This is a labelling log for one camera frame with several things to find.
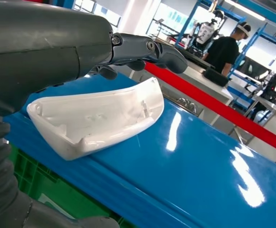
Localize blue metal shelf rack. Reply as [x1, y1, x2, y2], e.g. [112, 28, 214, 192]
[3, 73, 276, 228]

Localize green plastic crate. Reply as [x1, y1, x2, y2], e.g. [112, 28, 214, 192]
[9, 143, 138, 228]

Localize plain black case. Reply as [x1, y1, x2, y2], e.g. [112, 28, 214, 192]
[203, 66, 229, 88]

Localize person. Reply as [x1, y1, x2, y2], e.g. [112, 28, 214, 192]
[201, 21, 252, 78]

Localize red barrier belt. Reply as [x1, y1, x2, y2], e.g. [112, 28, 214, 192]
[144, 61, 276, 157]

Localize blue background racks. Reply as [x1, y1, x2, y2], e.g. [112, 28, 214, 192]
[175, 0, 276, 114]

